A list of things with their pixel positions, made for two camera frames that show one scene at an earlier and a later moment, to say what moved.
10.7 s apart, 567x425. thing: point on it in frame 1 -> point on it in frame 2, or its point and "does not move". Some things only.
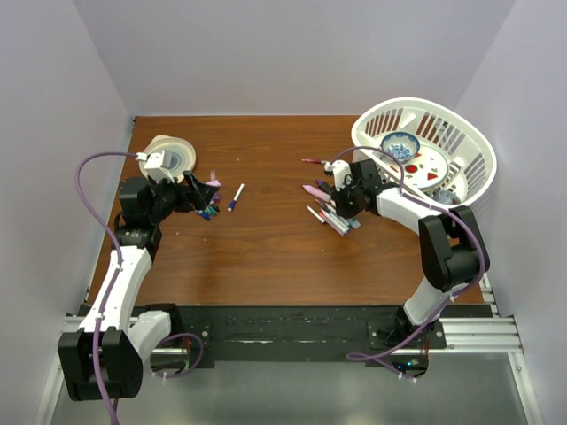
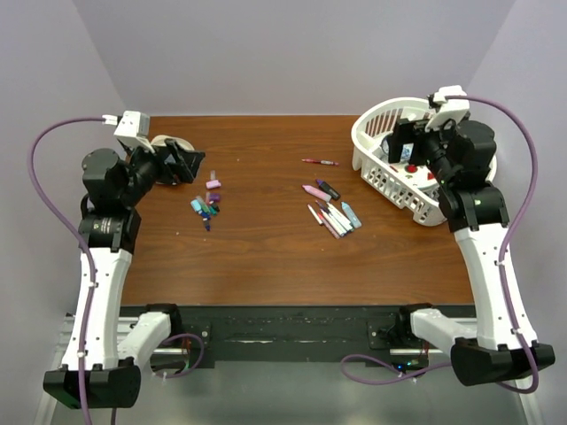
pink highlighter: x=316 y=192 does not move
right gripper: x=341 y=209 -> x=406 y=131
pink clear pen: x=326 y=215 -> x=327 y=225
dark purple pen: x=323 y=205 does not move
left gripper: x=188 y=197 -> x=183 y=170
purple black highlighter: x=323 y=184 does not move
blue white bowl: x=403 y=146 does not move
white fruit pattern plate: x=428 y=169 does not move
